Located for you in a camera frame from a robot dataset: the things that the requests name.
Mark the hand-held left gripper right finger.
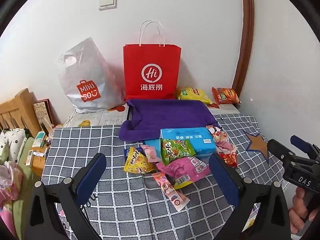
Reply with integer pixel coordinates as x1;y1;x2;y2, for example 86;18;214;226
209;153;293;240

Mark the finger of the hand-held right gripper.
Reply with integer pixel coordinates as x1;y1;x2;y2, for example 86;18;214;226
290;135;320;159
266;139;298;165

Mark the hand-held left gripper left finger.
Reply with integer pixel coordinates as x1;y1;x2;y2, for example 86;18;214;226
25;152;107;240

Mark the small red snack packet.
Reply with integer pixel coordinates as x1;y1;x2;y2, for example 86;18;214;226
220;152;238;168

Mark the pink cartoon snack packet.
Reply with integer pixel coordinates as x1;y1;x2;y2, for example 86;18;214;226
205;125;238;155

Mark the large pink snack bag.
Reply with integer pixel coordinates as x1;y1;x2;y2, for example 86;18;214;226
156;156;211;190

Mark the yellow triangular snack packet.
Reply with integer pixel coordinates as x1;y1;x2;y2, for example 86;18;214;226
124;147;157;175

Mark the orange pink stick packet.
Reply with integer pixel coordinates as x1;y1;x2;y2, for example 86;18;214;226
152;172;188;212

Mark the green snack packet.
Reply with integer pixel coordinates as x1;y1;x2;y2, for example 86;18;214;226
160;138;197;166

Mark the pale pink peach packet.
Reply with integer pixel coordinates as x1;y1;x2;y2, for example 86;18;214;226
140;144;160;162

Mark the purple towel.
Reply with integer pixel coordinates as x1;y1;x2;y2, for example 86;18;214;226
119;99;220;142

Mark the person's right hand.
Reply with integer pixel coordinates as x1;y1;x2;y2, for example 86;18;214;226
289;187;319;234

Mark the grey checked blanket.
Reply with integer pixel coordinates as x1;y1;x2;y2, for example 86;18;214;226
41;114;295;240

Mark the blue tissue pack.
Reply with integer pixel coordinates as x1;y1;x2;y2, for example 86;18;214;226
160;127;217;158

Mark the wooden nightstand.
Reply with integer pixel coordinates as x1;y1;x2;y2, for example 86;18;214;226
25;135;50;178

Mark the teal small box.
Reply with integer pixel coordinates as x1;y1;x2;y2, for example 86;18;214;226
35;131;47;147

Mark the white remote control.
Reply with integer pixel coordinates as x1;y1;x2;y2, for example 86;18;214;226
25;149;35;167

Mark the green cloth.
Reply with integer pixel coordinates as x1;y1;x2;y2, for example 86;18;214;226
12;137;43;230

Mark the orange chips bag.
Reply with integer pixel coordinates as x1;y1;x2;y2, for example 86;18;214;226
211;87;242;105

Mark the patterned brown box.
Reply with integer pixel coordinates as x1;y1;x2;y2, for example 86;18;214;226
33;99;54;135

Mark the pink cloth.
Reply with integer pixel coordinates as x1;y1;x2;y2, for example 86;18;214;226
0;161;23;230

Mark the white floral pillow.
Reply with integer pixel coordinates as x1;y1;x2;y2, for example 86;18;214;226
0;128;28;163

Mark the yellow chips bag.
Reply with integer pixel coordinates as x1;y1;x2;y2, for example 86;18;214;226
176;87;213;105

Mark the wooden headboard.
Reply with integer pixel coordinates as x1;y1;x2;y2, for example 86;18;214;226
0;89;42;133

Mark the white plastic shopping bag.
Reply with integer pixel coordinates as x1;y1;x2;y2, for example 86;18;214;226
56;37;127;114

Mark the red paper bag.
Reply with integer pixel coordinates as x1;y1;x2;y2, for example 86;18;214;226
123;20;182;100

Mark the brown wooden door frame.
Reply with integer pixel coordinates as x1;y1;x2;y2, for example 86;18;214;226
231;0;255;98

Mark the white light switch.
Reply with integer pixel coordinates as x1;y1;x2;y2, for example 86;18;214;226
98;0;117;11

